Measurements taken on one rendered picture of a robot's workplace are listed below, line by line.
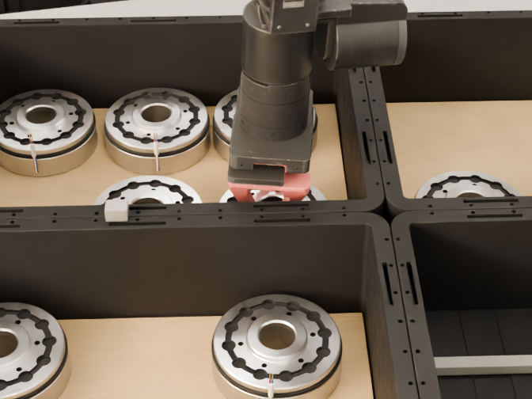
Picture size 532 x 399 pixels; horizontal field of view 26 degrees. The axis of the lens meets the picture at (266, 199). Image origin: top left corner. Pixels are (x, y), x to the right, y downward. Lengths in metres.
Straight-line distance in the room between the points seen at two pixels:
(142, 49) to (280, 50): 0.30
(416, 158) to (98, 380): 0.40
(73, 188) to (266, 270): 0.25
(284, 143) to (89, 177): 0.25
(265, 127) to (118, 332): 0.21
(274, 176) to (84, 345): 0.21
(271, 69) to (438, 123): 0.33
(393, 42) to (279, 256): 0.19
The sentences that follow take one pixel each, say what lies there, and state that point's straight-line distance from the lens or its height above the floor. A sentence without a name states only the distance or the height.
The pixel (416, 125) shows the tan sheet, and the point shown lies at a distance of 1.19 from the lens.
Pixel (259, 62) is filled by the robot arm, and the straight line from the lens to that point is 0.90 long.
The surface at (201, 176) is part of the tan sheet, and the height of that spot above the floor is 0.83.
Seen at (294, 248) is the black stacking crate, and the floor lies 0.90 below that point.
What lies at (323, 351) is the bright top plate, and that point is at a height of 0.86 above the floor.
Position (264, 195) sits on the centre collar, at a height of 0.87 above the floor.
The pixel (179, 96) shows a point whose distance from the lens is 1.17.
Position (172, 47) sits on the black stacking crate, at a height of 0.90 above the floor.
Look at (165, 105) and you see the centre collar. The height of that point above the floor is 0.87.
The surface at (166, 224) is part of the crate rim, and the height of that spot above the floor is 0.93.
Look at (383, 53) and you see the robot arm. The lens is 0.92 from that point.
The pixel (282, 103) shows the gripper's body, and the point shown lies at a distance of 0.92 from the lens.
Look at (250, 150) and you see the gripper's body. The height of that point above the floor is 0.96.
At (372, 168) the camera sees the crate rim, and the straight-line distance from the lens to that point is 0.97.
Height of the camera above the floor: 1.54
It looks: 41 degrees down
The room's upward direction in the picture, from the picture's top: straight up
